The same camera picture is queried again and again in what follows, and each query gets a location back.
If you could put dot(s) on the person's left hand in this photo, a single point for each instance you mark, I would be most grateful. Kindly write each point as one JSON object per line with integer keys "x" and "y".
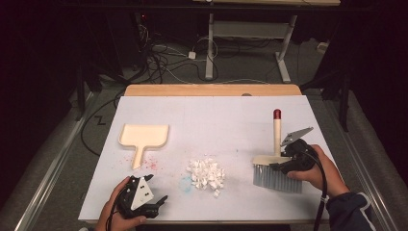
{"x": 112, "y": 221}

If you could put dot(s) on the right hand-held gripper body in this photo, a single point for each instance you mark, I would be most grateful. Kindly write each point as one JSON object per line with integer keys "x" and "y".
{"x": 300, "y": 157}

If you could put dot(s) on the white power strip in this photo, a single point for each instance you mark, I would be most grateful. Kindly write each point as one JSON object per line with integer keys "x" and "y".
{"x": 322, "y": 47}

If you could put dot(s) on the white metal desk frame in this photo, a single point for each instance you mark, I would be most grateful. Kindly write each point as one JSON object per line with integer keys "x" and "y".
{"x": 210, "y": 48}

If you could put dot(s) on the grey round table grommet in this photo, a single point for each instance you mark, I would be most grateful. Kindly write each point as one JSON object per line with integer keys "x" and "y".
{"x": 246, "y": 94}

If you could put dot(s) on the white power adapter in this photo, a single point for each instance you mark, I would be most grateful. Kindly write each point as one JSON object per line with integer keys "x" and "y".
{"x": 191, "y": 55}

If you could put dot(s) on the black metal stand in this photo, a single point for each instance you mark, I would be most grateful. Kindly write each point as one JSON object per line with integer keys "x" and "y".
{"x": 344, "y": 112}

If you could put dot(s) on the person's right hand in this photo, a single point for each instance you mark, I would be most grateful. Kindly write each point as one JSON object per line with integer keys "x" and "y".
{"x": 314, "y": 176}

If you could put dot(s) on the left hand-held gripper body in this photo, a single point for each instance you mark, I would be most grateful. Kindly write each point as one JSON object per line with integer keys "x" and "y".
{"x": 141, "y": 194}

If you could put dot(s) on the cream brush with grey bristles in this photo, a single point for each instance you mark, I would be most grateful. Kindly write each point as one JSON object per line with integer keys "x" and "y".
{"x": 277, "y": 134}

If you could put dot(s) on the cream plastic dustpan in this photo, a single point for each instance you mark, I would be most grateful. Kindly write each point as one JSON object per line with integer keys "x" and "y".
{"x": 144, "y": 136}

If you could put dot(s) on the white table cover sheet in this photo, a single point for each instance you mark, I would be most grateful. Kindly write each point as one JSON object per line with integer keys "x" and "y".
{"x": 224, "y": 112}

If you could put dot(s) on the metal floor rail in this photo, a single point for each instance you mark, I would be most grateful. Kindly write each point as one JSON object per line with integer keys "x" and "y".
{"x": 365, "y": 179}
{"x": 48, "y": 179}

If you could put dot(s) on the pile of white paper scraps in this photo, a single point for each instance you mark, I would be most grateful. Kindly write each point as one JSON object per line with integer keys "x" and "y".
{"x": 207, "y": 174}

